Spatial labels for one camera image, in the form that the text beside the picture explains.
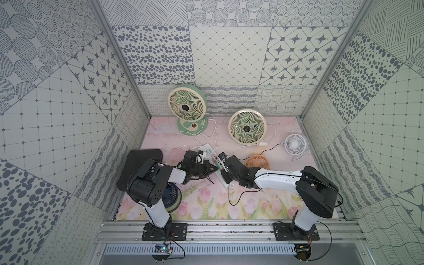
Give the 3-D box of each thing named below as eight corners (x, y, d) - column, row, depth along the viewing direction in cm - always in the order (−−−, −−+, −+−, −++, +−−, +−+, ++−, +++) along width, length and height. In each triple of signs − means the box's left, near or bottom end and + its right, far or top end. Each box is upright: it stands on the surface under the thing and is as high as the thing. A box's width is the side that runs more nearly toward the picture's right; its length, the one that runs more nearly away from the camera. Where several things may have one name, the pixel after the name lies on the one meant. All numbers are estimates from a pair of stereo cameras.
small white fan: (287, 160, 99) (294, 150, 90) (282, 145, 107) (288, 133, 97) (303, 160, 99) (312, 150, 90) (297, 145, 107) (305, 133, 97)
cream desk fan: (229, 145, 105) (231, 125, 90) (228, 129, 114) (230, 109, 99) (261, 145, 105) (268, 125, 90) (258, 129, 114) (264, 109, 99)
